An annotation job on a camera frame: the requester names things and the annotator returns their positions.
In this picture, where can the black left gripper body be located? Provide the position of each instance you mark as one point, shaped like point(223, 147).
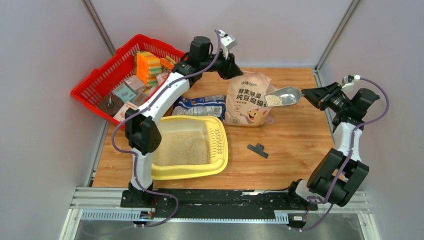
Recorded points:
point(220, 64)

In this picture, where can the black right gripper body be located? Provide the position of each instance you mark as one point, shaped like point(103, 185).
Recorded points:
point(335, 102)

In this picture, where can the metal litter scoop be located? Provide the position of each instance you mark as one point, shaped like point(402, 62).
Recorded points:
point(283, 97)

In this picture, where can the pink cat litter bag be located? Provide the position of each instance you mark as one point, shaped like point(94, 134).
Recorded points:
point(245, 100)

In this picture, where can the black bag clip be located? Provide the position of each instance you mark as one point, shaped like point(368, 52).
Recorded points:
point(258, 149)

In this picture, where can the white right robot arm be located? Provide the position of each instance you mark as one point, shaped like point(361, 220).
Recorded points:
point(341, 172)

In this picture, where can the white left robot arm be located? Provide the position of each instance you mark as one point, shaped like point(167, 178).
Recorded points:
point(141, 125)

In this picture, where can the yellow plastic litter box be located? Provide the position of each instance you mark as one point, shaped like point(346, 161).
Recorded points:
point(191, 147)

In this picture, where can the grey pink small box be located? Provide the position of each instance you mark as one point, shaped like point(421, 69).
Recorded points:
point(135, 84)

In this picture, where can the teal small box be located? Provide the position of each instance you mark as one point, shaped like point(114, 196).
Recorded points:
point(123, 92)

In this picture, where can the blue chips bag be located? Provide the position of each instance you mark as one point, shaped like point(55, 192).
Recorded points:
point(214, 106)

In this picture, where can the orange yellow sponge pack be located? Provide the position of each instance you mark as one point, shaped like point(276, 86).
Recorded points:
point(147, 67)

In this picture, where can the brown round disc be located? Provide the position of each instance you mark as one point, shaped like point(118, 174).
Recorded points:
point(110, 105)

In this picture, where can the red plastic basket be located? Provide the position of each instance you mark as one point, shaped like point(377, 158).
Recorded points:
point(101, 82)

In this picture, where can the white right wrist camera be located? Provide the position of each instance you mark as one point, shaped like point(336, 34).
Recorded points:
point(349, 81)

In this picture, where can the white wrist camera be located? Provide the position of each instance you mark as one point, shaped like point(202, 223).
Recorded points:
point(349, 81)
point(227, 42)

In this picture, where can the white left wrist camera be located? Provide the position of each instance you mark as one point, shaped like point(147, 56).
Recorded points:
point(227, 42)

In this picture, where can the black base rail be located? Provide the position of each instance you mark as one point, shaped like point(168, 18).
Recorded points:
point(215, 203)

